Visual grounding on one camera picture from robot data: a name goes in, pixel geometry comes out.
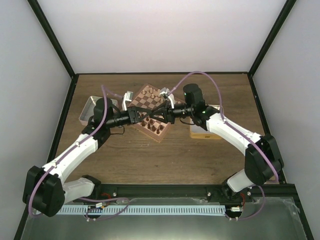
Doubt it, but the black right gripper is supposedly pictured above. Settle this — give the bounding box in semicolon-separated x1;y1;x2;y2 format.
149;102;194;125

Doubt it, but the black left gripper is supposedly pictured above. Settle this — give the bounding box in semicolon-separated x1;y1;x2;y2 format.
107;106;153;129

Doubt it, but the gold tin box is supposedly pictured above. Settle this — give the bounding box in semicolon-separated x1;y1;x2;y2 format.
189;118;222;140

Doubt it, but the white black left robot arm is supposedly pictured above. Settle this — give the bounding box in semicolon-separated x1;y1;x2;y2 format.
22;97;152;217

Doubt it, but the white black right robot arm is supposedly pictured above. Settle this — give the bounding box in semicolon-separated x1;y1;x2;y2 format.
130;83;284;202

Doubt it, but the wooden chess board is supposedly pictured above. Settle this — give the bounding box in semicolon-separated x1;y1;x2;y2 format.
129;84;171;143

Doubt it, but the pink tin box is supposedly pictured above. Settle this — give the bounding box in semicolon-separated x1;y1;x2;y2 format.
78;96;119;126

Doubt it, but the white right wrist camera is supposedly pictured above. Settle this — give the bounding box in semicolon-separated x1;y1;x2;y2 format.
159;87;175;109

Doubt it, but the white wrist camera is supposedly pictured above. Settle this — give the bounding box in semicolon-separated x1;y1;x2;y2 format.
159;87;175;109
121;91;134;111

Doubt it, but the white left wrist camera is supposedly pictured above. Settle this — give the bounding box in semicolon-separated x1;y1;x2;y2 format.
121;91;134;111

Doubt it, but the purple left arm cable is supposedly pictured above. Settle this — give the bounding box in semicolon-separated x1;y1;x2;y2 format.
27;84;126;216

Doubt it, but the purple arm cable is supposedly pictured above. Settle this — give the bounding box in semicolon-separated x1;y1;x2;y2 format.
27;84;126;216
168;71;280;221

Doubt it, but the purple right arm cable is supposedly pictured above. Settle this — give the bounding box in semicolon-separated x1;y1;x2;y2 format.
168;71;280;221

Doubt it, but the white slotted cable duct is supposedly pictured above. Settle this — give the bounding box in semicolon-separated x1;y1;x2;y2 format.
57;205;226;216

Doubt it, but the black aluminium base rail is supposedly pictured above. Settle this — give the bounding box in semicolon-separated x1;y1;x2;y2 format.
72;183;296;204

